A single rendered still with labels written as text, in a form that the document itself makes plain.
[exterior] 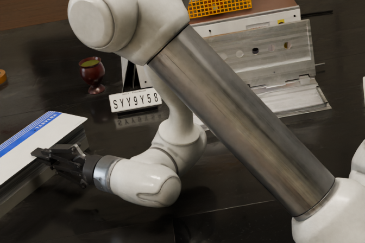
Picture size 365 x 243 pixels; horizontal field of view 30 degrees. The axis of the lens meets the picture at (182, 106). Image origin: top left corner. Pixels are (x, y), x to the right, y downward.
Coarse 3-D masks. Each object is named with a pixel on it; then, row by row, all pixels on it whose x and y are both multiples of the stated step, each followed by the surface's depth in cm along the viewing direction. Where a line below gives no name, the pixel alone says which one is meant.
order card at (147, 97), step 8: (152, 88) 213; (112, 96) 213; (120, 96) 213; (128, 96) 213; (136, 96) 213; (144, 96) 213; (152, 96) 213; (112, 104) 213; (120, 104) 213; (128, 104) 213; (136, 104) 213; (144, 104) 213; (152, 104) 213
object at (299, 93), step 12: (288, 84) 210; (300, 84) 209; (312, 84) 207; (264, 96) 206; (276, 96) 205; (288, 96) 203; (300, 96) 202; (312, 96) 201; (324, 96) 200; (276, 108) 198; (288, 108) 197; (324, 108) 193; (288, 120) 193; (300, 120) 194
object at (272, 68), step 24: (288, 24) 202; (216, 48) 205; (240, 48) 205; (264, 48) 205; (288, 48) 206; (312, 48) 205; (240, 72) 206; (264, 72) 207; (288, 72) 207; (312, 72) 207
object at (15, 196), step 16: (48, 112) 201; (80, 128) 196; (80, 144) 196; (16, 176) 178; (32, 176) 182; (48, 176) 188; (0, 192) 174; (16, 192) 179; (32, 192) 183; (0, 208) 175
